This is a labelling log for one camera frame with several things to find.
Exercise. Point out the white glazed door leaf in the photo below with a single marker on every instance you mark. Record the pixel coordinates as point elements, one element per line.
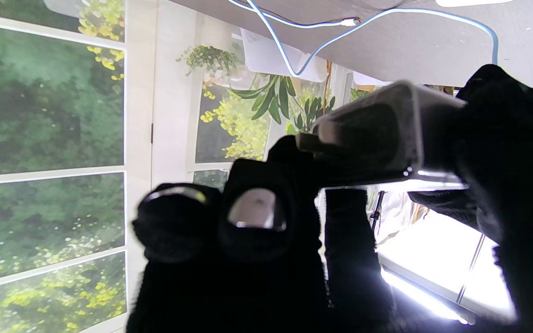
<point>137,138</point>

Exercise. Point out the white rectangular planter box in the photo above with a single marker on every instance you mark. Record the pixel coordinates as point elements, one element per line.
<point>266,55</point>

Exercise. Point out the grey USB charger adapter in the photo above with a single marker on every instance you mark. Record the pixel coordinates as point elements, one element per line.
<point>377,134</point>

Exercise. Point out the tall leafy potted tree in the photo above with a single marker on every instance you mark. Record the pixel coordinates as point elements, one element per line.
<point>315,115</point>

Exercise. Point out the broad-leaf green plant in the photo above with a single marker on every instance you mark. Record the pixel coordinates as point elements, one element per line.
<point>271,99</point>

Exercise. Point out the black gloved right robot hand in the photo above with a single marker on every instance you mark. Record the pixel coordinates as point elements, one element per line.
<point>266,277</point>

